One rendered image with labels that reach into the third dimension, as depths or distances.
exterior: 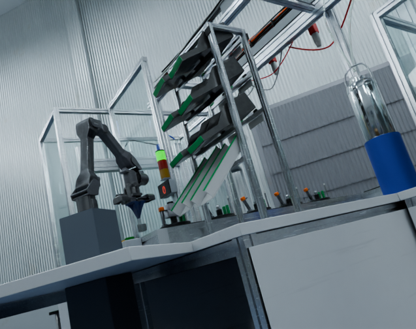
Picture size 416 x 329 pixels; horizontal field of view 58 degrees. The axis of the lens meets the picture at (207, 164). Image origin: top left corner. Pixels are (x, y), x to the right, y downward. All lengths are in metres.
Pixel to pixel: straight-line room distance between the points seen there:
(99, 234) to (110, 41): 6.41
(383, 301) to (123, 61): 6.46
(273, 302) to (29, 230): 6.94
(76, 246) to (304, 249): 0.74
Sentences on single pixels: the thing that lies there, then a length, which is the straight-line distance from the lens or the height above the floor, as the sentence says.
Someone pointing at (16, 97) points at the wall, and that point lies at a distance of 8.52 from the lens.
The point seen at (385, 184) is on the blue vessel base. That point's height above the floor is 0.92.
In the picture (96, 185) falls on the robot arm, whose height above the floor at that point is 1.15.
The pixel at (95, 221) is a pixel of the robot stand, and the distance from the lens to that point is 1.31.
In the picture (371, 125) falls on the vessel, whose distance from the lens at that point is 1.82.
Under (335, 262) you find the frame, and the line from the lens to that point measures 1.12.
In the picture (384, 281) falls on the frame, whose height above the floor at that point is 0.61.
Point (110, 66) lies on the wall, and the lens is 7.30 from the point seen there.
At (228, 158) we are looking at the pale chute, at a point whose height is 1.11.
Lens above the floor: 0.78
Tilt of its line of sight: 15 degrees up
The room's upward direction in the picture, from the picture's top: 15 degrees counter-clockwise
